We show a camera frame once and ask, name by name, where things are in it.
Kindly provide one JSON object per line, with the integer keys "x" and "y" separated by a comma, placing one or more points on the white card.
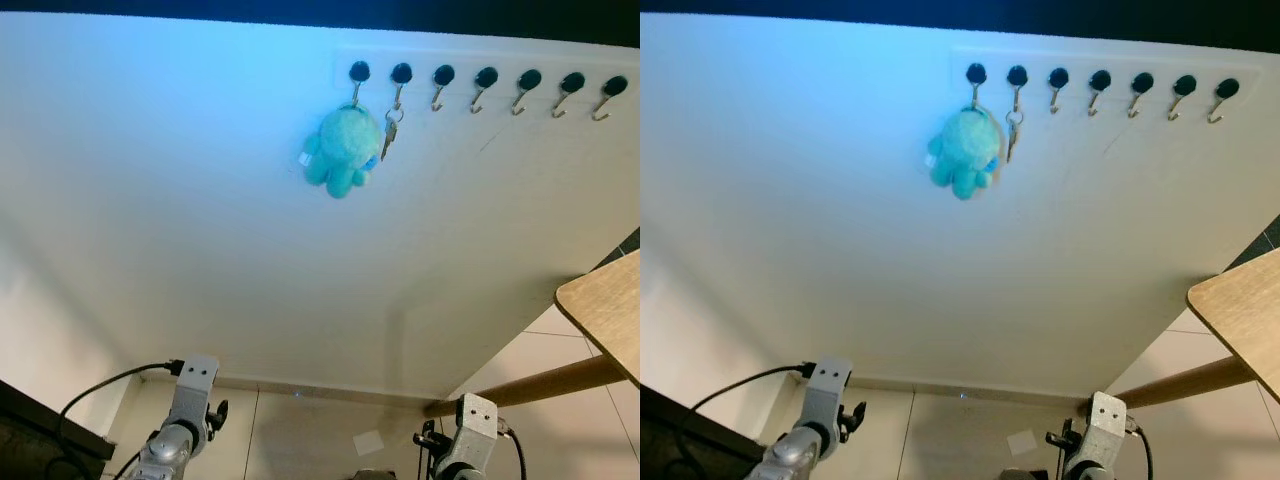
{"x": 368, "y": 442}
{"x": 1021, "y": 442}

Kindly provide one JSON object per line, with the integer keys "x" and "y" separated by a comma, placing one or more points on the black cabinet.
{"x": 680, "y": 445}
{"x": 40, "y": 440}

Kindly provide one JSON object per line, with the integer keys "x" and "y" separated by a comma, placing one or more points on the wooden table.
{"x": 610, "y": 310}
{"x": 1245, "y": 305}

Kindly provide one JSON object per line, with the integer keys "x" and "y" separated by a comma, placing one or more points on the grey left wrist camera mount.
{"x": 830, "y": 380}
{"x": 197, "y": 378}

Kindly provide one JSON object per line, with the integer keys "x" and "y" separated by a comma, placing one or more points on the black round wall hook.
{"x": 401, "y": 72}
{"x": 976, "y": 73}
{"x": 1143, "y": 82}
{"x": 1185, "y": 85}
{"x": 487, "y": 77}
{"x": 1100, "y": 80}
{"x": 1017, "y": 75}
{"x": 358, "y": 71}
{"x": 1059, "y": 77}
{"x": 573, "y": 82}
{"x": 444, "y": 75}
{"x": 1228, "y": 88}
{"x": 530, "y": 79}
{"x": 616, "y": 86}

